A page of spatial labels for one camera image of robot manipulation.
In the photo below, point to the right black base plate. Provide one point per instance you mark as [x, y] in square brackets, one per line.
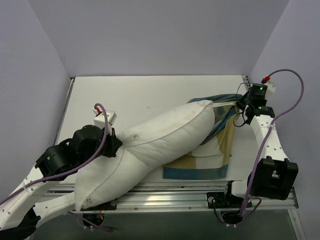
[220, 200]

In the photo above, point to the right aluminium side rail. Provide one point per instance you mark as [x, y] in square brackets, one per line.
[246, 81]

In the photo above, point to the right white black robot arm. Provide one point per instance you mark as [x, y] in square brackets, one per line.
[273, 174]

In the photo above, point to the white pillow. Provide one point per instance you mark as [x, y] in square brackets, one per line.
[145, 147]

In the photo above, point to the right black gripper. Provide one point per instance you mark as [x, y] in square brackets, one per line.
[243, 102]

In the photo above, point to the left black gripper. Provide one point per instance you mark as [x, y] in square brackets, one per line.
[114, 144]

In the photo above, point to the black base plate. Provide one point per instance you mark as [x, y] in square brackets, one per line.
[110, 205]
[220, 200]

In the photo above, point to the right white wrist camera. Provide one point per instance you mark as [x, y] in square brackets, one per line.
[270, 86]

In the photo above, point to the aluminium side rail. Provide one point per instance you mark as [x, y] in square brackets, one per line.
[246, 81]
[65, 105]

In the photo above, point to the left aluminium side rail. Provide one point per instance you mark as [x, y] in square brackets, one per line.
[65, 105]

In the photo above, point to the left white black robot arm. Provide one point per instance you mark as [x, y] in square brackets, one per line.
[22, 213]

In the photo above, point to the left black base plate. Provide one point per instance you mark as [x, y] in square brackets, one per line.
[110, 205]

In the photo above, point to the aluminium front rail frame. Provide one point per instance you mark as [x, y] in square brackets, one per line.
[190, 196]

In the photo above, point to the blue beige white pillowcase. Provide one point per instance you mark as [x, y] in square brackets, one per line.
[210, 160]

